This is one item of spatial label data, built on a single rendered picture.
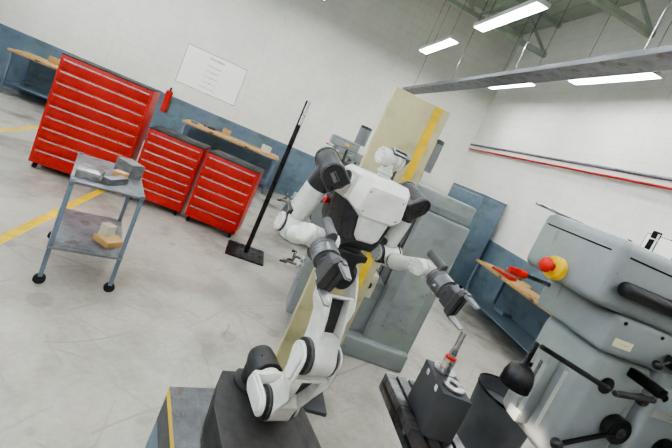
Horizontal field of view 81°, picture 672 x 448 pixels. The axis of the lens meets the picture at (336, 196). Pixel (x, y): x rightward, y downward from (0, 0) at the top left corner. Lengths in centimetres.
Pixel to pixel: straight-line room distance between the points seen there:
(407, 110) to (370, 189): 132
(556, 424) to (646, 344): 29
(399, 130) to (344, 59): 746
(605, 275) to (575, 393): 33
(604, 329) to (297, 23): 943
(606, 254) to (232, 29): 945
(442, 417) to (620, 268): 91
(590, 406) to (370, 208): 85
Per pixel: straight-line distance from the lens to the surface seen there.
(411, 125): 271
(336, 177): 143
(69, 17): 1083
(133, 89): 564
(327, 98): 993
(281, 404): 181
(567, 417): 126
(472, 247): 866
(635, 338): 121
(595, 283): 108
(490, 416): 335
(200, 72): 997
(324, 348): 163
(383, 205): 151
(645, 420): 138
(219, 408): 200
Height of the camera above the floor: 183
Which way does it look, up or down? 8 degrees down
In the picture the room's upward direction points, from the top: 24 degrees clockwise
